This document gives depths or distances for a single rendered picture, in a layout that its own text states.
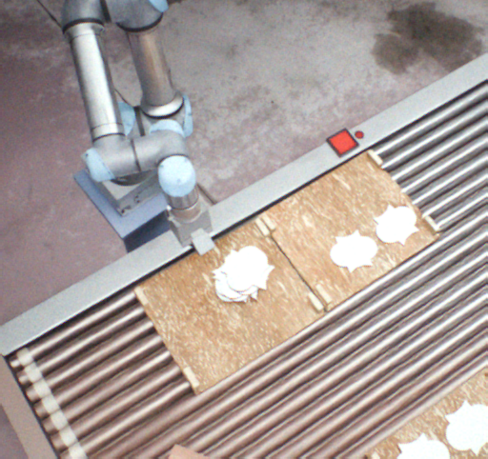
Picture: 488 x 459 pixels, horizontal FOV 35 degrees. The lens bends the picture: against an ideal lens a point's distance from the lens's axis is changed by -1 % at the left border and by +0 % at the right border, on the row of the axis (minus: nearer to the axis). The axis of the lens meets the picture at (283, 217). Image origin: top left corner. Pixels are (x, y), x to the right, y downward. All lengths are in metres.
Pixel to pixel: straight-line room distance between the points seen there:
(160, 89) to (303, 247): 0.60
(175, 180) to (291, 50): 2.23
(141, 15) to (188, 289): 0.75
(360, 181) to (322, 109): 1.31
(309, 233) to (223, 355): 0.43
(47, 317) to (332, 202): 0.87
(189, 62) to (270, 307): 1.86
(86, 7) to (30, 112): 1.89
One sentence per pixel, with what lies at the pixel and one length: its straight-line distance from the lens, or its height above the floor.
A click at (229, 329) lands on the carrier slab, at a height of 0.94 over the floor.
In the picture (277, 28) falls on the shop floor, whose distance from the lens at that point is 3.89.
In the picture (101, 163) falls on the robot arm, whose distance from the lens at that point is 1.73.
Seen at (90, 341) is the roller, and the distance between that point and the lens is 2.17.
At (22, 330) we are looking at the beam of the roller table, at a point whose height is 0.91.
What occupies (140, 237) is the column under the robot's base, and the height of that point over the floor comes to 0.65.
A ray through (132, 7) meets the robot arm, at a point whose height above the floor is 1.57.
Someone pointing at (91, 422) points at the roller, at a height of 0.92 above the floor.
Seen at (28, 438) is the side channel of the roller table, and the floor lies 0.95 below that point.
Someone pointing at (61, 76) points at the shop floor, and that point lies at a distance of 3.79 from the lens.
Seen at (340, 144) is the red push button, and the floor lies 0.93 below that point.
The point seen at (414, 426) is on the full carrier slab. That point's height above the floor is 0.94.
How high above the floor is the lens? 2.94
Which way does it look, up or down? 63 degrees down
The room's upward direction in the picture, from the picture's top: 5 degrees clockwise
